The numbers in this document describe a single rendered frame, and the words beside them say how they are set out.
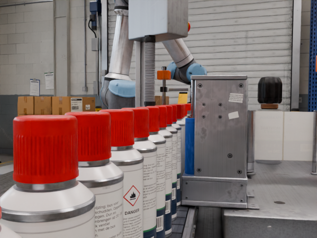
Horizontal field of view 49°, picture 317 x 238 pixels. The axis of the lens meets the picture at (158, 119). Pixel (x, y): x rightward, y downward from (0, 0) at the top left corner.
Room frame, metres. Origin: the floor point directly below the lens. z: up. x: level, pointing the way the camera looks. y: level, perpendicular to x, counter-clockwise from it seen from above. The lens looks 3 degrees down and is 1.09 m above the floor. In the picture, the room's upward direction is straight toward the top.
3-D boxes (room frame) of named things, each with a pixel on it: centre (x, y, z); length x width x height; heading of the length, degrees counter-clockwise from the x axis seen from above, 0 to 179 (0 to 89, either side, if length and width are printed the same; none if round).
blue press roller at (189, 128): (0.72, -0.07, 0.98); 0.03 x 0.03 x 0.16
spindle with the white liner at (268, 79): (1.21, -0.39, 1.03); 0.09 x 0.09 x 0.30
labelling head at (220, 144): (0.75, -0.12, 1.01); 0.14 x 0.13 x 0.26; 171
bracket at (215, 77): (0.75, -0.13, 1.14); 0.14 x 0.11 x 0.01; 171
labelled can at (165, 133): (0.55, 0.00, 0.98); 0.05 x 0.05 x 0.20
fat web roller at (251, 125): (1.01, -0.26, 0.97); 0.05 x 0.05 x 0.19
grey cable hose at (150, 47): (1.03, 0.03, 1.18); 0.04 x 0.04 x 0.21
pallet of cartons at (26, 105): (5.22, 1.41, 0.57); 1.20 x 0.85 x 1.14; 162
